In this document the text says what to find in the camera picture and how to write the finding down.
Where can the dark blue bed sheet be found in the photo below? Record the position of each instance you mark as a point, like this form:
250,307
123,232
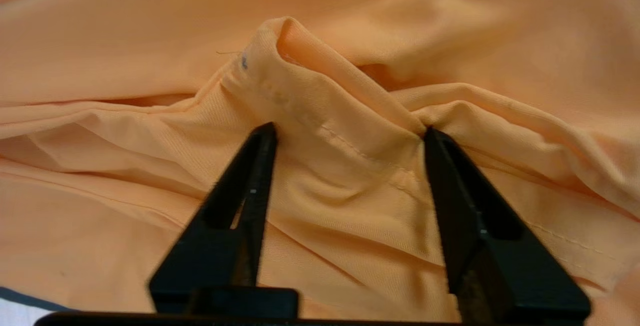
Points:
25,298

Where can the yellow t-shirt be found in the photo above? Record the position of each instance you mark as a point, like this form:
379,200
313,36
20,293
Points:
350,65

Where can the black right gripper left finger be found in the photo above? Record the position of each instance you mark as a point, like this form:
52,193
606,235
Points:
220,256

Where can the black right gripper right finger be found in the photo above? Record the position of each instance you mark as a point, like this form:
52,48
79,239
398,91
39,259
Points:
500,266

